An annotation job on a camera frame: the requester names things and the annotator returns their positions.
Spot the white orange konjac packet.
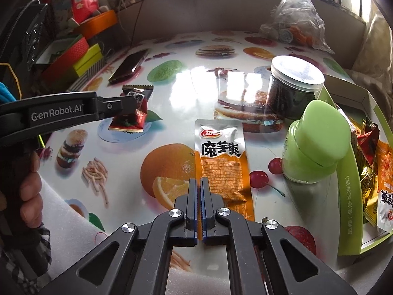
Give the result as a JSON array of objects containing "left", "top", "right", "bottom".
[{"left": 194, "top": 118, "right": 256, "bottom": 240}]

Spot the red black date packet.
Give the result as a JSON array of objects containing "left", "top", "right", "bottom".
[{"left": 109, "top": 85, "right": 154, "bottom": 133}]

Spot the red gold candy packet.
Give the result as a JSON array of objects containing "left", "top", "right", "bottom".
[{"left": 349, "top": 117, "right": 380, "bottom": 208}]

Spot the orange konjac snack packet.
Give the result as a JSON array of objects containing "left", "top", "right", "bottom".
[{"left": 364, "top": 141, "right": 392, "bottom": 233}]

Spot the person left hand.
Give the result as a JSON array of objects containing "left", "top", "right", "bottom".
[{"left": 18, "top": 151, "right": 43, "bottom": 228}]

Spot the red textured box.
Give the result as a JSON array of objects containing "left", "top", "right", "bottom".
[{"left": 41, "top": 35, "right": 89, "bottom": 83}]

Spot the orange storage box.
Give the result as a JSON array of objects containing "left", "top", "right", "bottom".
[{"left": 73, "top": 10, "right": 118, "bottom": 40}]

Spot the striped black white box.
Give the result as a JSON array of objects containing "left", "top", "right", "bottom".
[{"left": 67, "top": 57, "right": 105, "bottom": 92}]

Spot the yellow green box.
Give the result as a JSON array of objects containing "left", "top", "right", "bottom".
[{"left": 71, "top": 43, "right": 103, "bottom": 77}]

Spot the white foam sheet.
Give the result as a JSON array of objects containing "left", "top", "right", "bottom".
[{"left": 41, "top": 181, "right": 230, "bottom": 294}]

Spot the black smartphone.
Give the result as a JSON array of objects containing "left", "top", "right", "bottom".
[{"left": 109, "top": 49, "right": 149, "bottom": 85}]

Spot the green cream jar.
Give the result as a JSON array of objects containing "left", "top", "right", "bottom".
[{"left": 282, "top": 100, "right": 350, "bottom": 184}]

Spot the green white cardboard box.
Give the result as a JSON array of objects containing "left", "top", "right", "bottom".
[{"left": 317, "top": 74, "right": 393, "bottom": 257}]

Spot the clear jar white lid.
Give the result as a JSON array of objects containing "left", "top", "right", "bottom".
[{"left": 267, "top": 55, "right": 325, "bottom": 120}]

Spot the cream patterned curtain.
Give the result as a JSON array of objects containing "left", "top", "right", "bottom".
[{"left": 350, "top": 11, "right": 392, "bottom": 121}]

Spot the clear plastic bag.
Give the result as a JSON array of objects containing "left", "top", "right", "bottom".
[{"left": 259, "top": 0, "right": 334, "bottom": 54}]

